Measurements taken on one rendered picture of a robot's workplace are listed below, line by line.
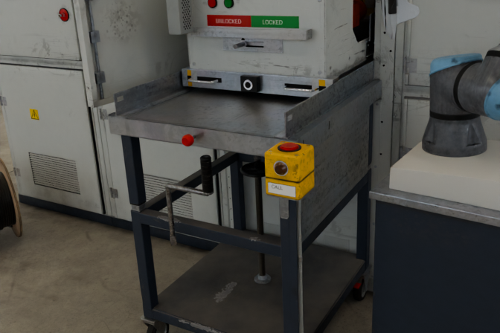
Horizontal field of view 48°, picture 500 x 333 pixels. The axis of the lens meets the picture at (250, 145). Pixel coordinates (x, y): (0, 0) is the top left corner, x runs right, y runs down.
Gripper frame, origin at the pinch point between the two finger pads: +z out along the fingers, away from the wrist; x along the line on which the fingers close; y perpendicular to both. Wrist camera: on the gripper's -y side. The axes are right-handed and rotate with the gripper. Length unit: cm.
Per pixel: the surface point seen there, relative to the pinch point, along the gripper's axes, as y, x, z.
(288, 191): -21.8, -0.3, 30.0
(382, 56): 14, 83, 13
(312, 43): -11, 57, 5
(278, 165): -23.3, -1.0, 24.1
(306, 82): -13, 57, 16
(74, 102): -119, 152, 29
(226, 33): -36, 65, 0
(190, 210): -66, 127, 79
